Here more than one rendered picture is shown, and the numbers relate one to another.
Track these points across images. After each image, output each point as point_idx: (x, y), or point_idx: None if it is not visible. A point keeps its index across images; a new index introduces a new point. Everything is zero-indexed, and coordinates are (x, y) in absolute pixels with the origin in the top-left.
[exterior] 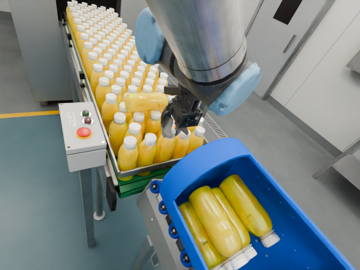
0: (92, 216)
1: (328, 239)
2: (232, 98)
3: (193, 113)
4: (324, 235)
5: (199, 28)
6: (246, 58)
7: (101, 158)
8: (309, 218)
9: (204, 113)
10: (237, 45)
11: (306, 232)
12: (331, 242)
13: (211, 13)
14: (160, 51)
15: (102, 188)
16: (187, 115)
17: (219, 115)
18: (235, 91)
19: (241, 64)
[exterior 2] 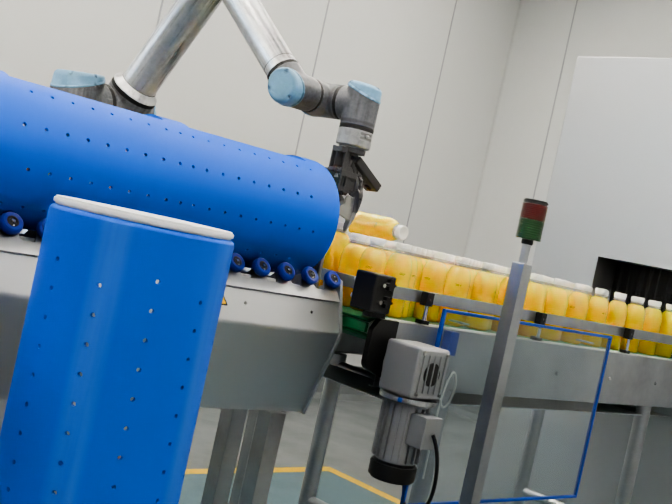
0: (252, 433)
1: (238, 145)
2: (270, 81)
3: (332, 167)
4: (240, 145)
5: (254, 51)
6: (283, 65)
7: None
8: (252, 148)
9: (505, 327)
10: (270, 56)
11: (253, 182)
12: (235, 144)
13: (254, 45)
14: None
15: (313, 462)
16: (328, 168)
17: (271, 97)
18: (270, 76)
19: (276, 65)
